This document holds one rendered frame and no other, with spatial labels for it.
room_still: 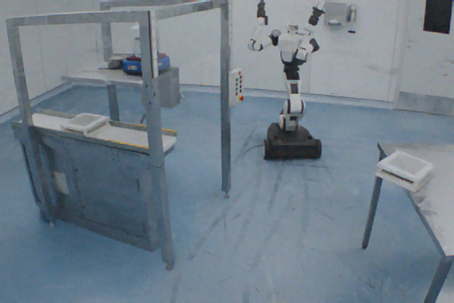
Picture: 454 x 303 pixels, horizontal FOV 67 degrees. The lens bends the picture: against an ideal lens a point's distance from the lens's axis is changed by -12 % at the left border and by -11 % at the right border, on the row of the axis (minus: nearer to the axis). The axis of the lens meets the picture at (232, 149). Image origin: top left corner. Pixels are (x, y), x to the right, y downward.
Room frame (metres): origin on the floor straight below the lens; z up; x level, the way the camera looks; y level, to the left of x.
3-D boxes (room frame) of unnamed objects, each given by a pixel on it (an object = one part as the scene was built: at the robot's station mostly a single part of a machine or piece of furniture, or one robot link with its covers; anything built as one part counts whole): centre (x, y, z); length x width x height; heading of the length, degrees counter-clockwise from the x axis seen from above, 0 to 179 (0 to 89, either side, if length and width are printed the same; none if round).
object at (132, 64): (2.16, 0.49, 1.30); 0.21 x 0.20 x 0.09; 158
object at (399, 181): (1.69, -0.92, 0.83); 0.24 x 0.24 x 0.02; 40
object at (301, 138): (3.79, -0.60, 0.19); 0.64 x 0.52 x 0.33; 1
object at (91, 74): (2.18, 0.67, 1.24); 0.62 x 0.38 x 0.04; 68
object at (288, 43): (3.85, -0.63, 1.08); 0.34 x 0.30 x 0.36; 45
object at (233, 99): (2.83, -0.03, 0.96); 0.17 x 0.06 x 0.26; 158
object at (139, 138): (2.34, 1.02, 0.79); 1.35 x 0.25 x 0.05; 68
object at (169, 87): (2.23, 0.43, 1.13); 0.22 x 0.11 x 0.20; 68
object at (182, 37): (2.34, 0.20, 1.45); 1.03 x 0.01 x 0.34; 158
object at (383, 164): (1.69, -0.92, 0.88); 0.25 x 0.24 x 0.02; 130
